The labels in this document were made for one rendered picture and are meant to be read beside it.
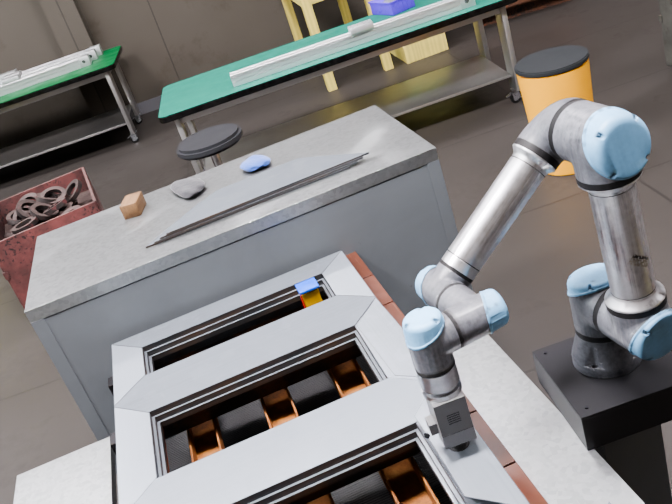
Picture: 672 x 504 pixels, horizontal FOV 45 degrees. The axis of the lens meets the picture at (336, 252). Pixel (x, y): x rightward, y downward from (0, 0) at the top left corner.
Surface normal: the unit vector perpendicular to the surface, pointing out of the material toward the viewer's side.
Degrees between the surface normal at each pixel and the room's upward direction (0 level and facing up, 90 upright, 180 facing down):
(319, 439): 0
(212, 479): 0
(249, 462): 0
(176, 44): 90
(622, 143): 83
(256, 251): 90
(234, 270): 90
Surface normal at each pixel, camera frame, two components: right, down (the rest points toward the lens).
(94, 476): -0.29, -0.84
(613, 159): 0.32, 0.22
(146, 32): 0.17, 0.41
